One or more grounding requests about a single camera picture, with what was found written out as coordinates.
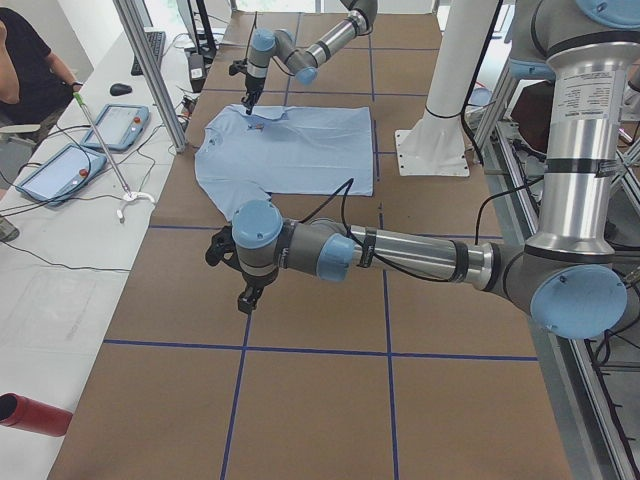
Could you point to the metal rod with green tip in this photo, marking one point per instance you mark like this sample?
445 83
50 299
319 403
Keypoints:
129 196

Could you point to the near blue teach pendant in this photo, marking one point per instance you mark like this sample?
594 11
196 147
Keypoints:
63 175

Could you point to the aluminium frame post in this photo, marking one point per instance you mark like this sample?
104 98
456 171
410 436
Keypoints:
132 24

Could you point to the seated person in black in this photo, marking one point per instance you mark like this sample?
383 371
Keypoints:
36 85

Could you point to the blue teach pendant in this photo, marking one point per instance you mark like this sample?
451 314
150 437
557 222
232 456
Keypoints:
120 124
63 175

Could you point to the black computer mouse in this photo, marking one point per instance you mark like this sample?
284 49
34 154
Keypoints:
120 89

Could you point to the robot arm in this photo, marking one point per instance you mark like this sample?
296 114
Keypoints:
302 64
267 243

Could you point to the aluminium frame rack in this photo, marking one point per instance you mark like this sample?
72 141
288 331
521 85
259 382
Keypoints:
580 291

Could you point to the light blue t-shirt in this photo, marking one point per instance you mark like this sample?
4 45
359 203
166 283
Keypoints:
284 150

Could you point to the red cylinder bottle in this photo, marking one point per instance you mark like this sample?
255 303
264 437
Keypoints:
26 414

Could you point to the white camera mast base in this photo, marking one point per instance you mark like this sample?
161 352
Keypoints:
435 146

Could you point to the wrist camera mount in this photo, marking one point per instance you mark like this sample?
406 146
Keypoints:
238 67
222 249

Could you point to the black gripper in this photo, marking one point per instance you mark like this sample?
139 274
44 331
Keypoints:
252 281
253 85

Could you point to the far blue teach pendant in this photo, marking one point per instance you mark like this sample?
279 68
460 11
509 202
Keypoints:
120 124

